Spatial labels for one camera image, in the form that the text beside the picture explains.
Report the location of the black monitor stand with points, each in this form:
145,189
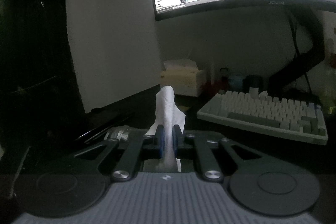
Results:
312,29

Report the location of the small blue container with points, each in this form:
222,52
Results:
235,82

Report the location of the small dark container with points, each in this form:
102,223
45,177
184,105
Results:
252,82

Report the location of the small red object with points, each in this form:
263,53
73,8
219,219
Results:
211,87

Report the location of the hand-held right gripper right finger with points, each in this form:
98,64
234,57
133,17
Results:
176,140

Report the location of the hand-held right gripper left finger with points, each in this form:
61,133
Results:
160,140

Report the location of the white and grey keyboard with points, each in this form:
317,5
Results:
262,111

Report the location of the white paper tissue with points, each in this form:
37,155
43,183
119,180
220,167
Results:
168,108

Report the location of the small yellow item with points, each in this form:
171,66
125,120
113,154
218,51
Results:
185,109

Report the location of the dark cabinet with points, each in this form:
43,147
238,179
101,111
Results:
34,43

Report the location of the cream tissue box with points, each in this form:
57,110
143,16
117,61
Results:
181,79

